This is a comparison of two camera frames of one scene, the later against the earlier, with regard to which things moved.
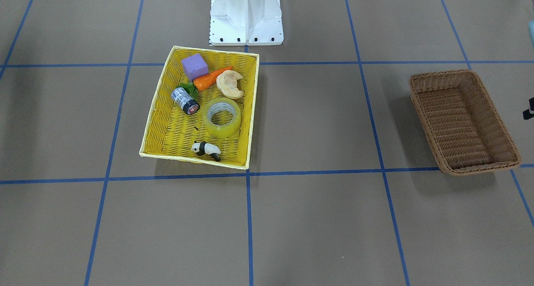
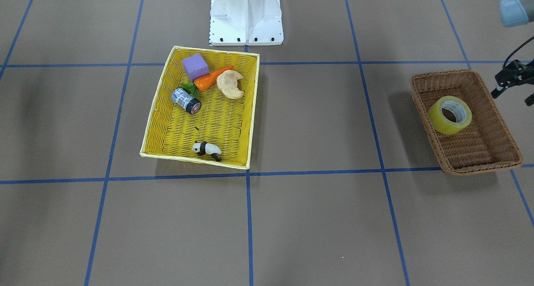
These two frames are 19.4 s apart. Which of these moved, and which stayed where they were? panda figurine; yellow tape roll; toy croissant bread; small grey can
Moved: yellow tape roll
Stayed: small grey can; panda figurine; toy croissant bread
